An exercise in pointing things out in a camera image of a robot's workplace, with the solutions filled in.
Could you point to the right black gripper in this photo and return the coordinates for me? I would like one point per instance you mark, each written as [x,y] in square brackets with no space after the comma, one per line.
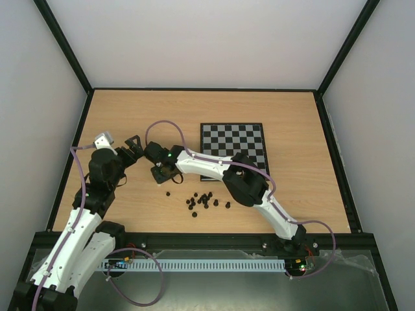
[161,172]

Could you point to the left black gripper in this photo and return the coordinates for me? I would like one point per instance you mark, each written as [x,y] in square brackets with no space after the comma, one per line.
[132,159]

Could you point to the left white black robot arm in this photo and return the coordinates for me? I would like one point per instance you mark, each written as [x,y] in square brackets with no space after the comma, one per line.
[86,238]

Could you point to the black aluminium frame rail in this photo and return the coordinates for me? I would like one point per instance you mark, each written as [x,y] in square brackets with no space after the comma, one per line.
[251,243]

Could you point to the clear plastic sheet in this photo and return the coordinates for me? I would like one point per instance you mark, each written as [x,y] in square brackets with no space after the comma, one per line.
[359,259]

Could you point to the white slotted cable duct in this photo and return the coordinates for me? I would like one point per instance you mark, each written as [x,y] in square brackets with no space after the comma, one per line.
[196,265]

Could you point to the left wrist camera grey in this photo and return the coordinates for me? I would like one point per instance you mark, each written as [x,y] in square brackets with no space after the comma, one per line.
[103,140]

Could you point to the black grey chess board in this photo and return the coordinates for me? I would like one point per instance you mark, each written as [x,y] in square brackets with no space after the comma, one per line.
[227,139]

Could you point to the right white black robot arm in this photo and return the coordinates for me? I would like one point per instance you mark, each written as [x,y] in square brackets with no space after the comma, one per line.
[247,184]

